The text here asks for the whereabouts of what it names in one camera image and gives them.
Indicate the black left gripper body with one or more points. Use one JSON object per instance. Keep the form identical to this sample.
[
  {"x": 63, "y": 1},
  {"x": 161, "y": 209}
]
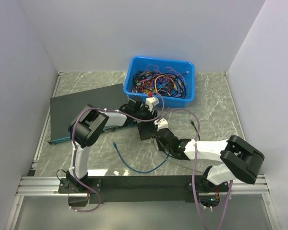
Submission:
[{"x": 144, "y": 114}]

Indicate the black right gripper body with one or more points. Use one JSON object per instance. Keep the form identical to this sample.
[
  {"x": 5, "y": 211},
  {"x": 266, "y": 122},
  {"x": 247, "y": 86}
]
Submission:
[{"x": 162, "y": 147}]

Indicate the small black network switch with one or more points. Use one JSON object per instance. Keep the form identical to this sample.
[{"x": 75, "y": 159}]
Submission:
[{"x": 146, "y": 130}]

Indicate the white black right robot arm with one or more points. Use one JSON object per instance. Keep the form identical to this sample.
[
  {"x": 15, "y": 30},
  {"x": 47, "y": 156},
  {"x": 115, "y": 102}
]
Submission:
[{"x": 238, "y": 159}]

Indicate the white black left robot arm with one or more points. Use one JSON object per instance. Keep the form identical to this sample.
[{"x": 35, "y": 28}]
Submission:
[{"x": 89, "y": 125}]

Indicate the blue plastic bin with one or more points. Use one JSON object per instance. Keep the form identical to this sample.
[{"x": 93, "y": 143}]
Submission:
[{"x": 175, "y": 80}]

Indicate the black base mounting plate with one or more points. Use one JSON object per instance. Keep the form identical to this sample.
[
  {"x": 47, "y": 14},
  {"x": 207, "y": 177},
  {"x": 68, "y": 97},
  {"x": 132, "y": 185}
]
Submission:
[{"x": 139, "y": 188}]

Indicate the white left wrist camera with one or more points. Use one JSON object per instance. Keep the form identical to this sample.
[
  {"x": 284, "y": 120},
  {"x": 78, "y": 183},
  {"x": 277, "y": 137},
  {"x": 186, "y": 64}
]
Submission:
[{"x": 150, "y": 102}]

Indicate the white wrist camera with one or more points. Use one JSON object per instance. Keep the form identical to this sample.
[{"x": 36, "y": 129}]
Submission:
[
  {"x": 150, "y": 102},
  {"x": 161, "y": 124}
]

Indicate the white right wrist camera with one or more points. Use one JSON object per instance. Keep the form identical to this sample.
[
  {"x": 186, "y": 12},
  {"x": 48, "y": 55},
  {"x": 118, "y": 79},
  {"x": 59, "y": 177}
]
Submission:
[{"x": 161, "y": 124}]

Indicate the large black network switch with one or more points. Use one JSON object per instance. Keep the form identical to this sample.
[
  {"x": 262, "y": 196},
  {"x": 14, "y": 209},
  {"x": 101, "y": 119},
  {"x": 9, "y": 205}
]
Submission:
[{"x": 64, "y": 109}]

